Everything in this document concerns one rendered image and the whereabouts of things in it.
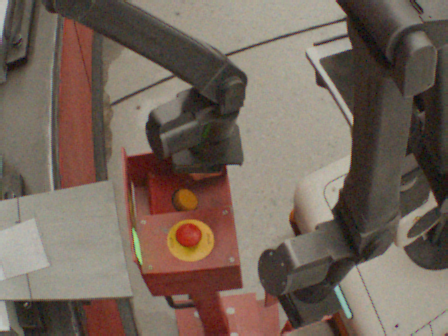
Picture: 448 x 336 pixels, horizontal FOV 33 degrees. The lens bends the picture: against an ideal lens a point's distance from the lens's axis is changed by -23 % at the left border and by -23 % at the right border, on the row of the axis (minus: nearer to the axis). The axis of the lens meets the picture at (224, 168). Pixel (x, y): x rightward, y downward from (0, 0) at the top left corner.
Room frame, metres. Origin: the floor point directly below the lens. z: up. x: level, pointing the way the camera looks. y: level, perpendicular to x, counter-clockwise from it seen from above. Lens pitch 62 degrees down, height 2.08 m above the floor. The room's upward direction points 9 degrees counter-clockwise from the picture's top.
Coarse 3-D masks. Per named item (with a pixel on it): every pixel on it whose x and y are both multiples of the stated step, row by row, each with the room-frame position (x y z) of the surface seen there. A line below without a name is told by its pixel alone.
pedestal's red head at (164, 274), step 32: (128, 160) 0.72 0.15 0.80; (160, 160) 0.72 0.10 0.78; (160, 192) 0.68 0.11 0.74; (224, 192) 0.69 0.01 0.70; (128, 224) 0.59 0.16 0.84; (160, 224) 0.61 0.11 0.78; (224, 224) 0.59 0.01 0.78; (160, 256) 0.55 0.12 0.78; (224, 256) 0.54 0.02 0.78; (160, 288) 0.52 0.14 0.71; (192, 288) 0.52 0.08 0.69; (224, 288) 0.52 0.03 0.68
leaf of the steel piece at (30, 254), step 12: (36, 216) 0.54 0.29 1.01; (12, 228) 0.52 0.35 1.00; (24, 228) 0.52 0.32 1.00; (36, 228) 0.52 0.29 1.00; (0, 240) 0.50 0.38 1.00; (12, 240) 0.50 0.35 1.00; (24, 240) 0.50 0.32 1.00; (36, 240) 0.50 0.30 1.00; (0, 252) 0.48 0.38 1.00; (12, 252) 0.48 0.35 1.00; (24, 252) 0.48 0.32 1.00; (36, 252) 0.48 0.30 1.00; (12, 264) 0.46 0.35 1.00; (24, 264) 0.46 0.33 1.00; (36, 264) 0.46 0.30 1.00; (48, 264) 0.46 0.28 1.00; (12, 276) 0.44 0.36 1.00
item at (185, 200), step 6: (180, 192) 0.68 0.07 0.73; (186, 192) 0.68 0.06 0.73; (192, 192) 0.69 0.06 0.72; (174, 198) 0.68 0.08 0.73; (180, 198) 0.67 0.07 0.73; (186, 198) 0.67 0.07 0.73; (192, 198) 0.68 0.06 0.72; (180, 204) 0.66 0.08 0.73; (186, 204) 0.66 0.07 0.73; (192, 204) 0.66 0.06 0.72; (186, 210) 0.65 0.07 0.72; (192, 210) 0.65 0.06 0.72
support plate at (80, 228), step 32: (64, 192) 0.57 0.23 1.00; (96, 192) 0.57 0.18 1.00; (0, 224) 0.53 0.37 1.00; (64, 224) 0.52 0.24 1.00; (96, 224) 0.52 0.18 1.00; (64, 256) 0.47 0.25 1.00; (96, 256) 0.47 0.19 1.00; (0, 288) 0.42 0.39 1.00; (32, 288) 0.42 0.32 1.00; (64, 288) 0.42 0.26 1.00; (96, 288) 0.42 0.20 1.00; (128, 288) 0.41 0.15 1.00
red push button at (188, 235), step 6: (180, 228) 0.59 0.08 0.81; (186, 228) 0.58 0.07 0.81; (192, 228) 0.58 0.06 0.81; (198, 228) 0.58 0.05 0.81; (180, 234) 0.57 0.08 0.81; (186, 234) 0.57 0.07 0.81; (192, 234) 0.57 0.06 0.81; (198, 234) 0.57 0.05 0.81; (180, 240) 0.57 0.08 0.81; (186, 240) 0.56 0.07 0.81; (192, 240) 0.56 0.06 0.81; (198, 240) 0.56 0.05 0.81; (186, 246) 0.56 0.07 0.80; (192, 246) 0.56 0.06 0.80
